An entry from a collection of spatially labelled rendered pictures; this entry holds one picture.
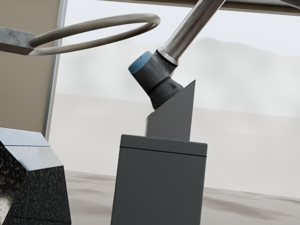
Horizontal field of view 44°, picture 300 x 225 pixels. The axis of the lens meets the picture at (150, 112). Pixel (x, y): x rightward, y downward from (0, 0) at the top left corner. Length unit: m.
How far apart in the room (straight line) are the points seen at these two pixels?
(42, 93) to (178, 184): 4.66
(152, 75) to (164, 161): 0.44
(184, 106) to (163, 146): 0.23
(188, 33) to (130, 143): 0.67
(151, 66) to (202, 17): 0.37
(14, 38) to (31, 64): 5.09
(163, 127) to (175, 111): 0.09
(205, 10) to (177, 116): 0.57
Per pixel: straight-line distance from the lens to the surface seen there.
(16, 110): 6.27
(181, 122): 1.77
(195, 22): 1.99
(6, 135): 0.84
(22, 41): 1.22
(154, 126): 1.76
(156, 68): 1.87
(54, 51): 1.51
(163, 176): 1.70
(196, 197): 1.71
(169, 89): 1.83
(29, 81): 6.26
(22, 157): 0.82
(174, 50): 2.01
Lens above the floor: 0.80
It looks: 5 degrees up
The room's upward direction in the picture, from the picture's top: 6 degrees clockwise
